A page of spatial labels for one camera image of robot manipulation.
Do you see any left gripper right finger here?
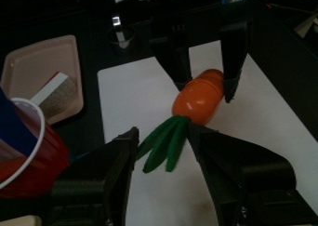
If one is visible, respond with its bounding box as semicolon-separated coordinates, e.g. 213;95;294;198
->
186;122;298;226

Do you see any orange toy carrot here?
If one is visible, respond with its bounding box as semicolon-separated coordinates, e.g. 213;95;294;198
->
135;68;227;175

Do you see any blue spatula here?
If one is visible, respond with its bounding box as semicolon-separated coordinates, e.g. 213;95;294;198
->
0;86;40;158

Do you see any red plastic cup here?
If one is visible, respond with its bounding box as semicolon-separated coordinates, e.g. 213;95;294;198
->
0;96;72;200

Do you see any speckled sponge block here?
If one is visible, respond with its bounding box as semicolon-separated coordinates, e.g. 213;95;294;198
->
30;71;80;121

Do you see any white cutting board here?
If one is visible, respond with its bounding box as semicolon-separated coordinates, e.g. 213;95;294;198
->
96;39;318;226

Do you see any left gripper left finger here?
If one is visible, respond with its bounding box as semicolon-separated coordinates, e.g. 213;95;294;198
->
48;126;141;226

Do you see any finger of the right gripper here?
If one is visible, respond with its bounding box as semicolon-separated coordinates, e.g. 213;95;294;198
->
150;20;195;92
219;19;253;104

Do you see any pink tray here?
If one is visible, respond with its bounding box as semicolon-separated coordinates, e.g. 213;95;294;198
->
0;34;86;126

